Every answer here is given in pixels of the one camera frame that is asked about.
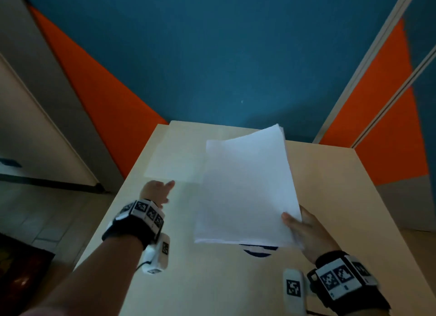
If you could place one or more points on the person's right hand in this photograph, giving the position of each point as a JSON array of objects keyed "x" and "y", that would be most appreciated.
[{"x": 313, "y": 239}]

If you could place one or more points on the person's left hand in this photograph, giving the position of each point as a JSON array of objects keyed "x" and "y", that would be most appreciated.
[{"x": 154, "y": 191}]

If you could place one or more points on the person's right thumb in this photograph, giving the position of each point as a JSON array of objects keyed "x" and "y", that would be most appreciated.
[{"x": 291, "y": 223}]

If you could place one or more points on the person's left thumb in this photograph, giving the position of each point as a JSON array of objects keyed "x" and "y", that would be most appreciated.
[{"x": 166, "y": 201}]

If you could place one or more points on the stack of white paper sheets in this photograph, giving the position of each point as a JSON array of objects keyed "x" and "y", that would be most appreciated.
[{"x": 248, "y": 190}]

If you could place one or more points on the person's left forearm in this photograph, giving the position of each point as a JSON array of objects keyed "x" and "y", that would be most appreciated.
[{"x": 98, "y": 278}]

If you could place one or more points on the black left wristband with markers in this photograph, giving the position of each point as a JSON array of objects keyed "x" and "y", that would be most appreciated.
[{"x": 138, "y": 220}]

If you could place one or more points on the black wristband with markers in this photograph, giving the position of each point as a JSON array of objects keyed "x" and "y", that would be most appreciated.
[
  {"x": 138, "y": 220},
  {"x": 344, "y": 281}
]

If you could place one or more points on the blue and white round object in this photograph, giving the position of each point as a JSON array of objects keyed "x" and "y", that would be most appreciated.
[{"x": 259, "y": 250}]

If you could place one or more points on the black right wristband with markers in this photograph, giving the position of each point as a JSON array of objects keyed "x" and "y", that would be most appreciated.
[{"x": 344, "y": 281}]

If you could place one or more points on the dark red mat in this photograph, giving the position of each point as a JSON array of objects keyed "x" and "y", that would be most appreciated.
[{"x": 20, "y": 275}]

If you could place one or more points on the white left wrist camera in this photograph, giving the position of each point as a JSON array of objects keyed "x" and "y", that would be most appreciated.
[{"x": 157, "y": 254}]

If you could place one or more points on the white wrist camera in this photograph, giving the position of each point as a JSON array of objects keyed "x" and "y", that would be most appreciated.
[
  {"x": 157, "y": 254},
  {"x": 294, "y": 290}
]

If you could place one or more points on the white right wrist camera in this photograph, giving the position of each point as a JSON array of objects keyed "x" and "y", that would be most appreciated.
[{"x": 294, "y": 290}]

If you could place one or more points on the blue wall sticker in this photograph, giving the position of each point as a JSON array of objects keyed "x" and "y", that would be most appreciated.
[{"x": 9, "y": 163}]

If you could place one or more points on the white partition frame rail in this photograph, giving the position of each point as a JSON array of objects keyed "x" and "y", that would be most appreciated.
[
  {"x": 366, "y": 62},
  {"x": 395, "y": 96}
]

